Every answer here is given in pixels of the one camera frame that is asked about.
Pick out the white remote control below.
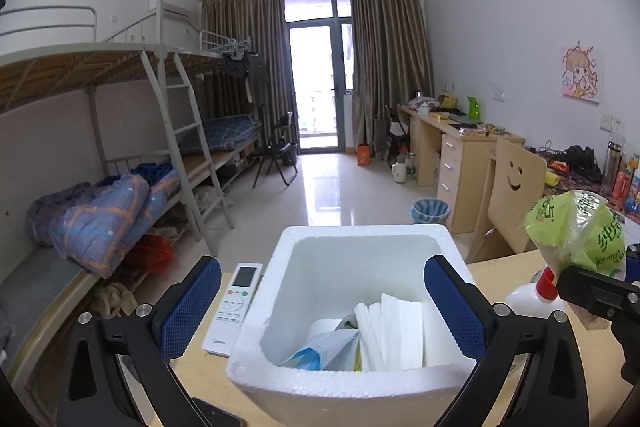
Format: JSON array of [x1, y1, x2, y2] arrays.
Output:
[[201, 263, 263, 356]]

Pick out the green tissue pack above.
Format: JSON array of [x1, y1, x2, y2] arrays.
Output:
[[524, 190, 628, 288]]

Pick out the glass balcony door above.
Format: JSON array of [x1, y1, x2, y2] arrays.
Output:
[[282, 0, 356, 152]]

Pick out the wooden smiley chair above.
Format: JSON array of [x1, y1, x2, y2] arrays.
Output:
[[465, 137, 548, 265]]

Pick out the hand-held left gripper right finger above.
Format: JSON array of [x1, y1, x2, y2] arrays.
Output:
[[423, 254, 588, 427]]

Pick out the pink cartoon wall poster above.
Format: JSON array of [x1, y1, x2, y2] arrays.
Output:
[[561, 41, 601, 104]]

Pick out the metal bunk bed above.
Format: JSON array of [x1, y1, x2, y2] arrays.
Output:
[[160, 0, 266, 188], [0, 6, 236, 398]]

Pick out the steel thermos bottle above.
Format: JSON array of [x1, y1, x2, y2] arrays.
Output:
[[602, 141, 622, 198]]

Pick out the dark hanging clothes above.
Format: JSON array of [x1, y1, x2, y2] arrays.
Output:
[[222, 49, 266, 102]]

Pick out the wooden drawer desk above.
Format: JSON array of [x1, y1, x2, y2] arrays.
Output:
[[397, 103, 526, 235]]

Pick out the black folding chair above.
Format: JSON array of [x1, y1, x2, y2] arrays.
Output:
[[252, 111, 299, 188], [384, 104, 411, 168]]

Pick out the black smartphone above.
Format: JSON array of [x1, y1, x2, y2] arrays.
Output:
[[192, 397, 246, 427]]

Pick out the white pot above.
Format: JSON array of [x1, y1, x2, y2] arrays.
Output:
[[409, 92, 436, 115]]

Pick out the white paper tissue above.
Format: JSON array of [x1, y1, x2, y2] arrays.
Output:
[[352, 292, 463, 370]]

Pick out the row of toiletry bottles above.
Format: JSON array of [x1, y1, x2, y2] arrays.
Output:
[[612, 149, 640, 215]]

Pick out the brown curtain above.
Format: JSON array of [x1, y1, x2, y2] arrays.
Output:
[[348, 0, 435, 152], [200, 0, 301, 155]]

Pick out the red cloth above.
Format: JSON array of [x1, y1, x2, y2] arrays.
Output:
[[124, 234, 179, 277]]

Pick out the desk with patterned cover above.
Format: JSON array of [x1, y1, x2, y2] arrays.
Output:
[[525, 147, 640, 253]]

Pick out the blue plaid blanket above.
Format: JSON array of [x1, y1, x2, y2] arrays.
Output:
[[27, 163, 182, 279]]

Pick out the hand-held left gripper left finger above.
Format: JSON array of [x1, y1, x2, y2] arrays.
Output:
[[57, 255, 222, 427]]

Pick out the white lotion bottle pink pump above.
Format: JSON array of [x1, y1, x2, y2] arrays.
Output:
[[505, 267, 576, 320]]

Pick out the white foam box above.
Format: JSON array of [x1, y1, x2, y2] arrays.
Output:
[[225, 223, 478, 427]]

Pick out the blue face mask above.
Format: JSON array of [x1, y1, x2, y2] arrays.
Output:
[[277, 329, 361, 370]]

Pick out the beige cloth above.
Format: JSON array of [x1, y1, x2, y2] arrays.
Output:
[[90, 282, 138, 318]]

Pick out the blue waste bin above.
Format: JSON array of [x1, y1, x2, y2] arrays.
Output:
[[410, 198, 451, 224]]

